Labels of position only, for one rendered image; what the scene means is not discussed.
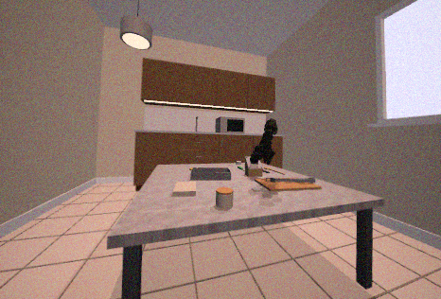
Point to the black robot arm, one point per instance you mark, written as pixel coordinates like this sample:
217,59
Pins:
269,130

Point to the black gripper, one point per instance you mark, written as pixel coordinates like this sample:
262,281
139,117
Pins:
267,153

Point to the grey cylinder with orange top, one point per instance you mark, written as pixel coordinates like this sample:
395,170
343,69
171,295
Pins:
224,197

